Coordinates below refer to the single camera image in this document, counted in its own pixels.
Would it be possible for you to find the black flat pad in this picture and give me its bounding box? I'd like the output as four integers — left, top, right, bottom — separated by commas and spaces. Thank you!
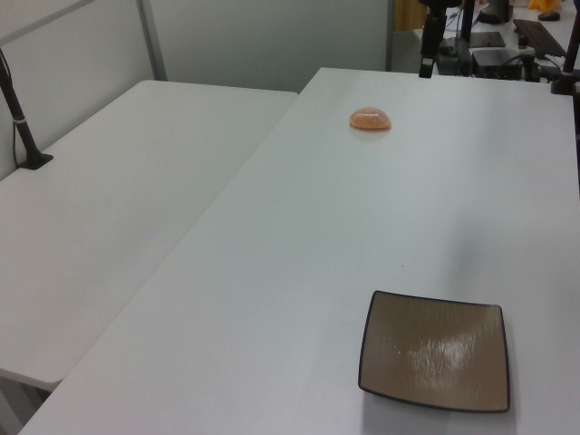
468, 31, 507, 49

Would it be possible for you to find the grey partition frame post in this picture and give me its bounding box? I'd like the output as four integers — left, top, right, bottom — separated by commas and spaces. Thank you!
137, 0, 168, 82

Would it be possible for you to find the black electronics box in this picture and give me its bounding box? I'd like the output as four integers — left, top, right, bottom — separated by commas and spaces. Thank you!
470, 47, 520, 79

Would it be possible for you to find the black monitor stand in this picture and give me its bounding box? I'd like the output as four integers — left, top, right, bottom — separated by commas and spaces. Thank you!
478, 0, 514, 24

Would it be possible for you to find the square brown ceramic plate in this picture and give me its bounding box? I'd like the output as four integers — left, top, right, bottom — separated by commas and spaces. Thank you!
357, 289, 512, 414

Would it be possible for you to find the round orange bread bun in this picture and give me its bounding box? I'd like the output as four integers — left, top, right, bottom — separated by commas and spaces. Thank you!
348, 105, 392, 132

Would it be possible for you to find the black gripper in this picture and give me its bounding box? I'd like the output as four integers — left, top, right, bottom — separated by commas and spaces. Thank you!
417, 0, 476, 79

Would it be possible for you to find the black camera stand pole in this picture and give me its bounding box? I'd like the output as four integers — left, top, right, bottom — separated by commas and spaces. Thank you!
549, 37, 580, 95
0, 45, 54, 170

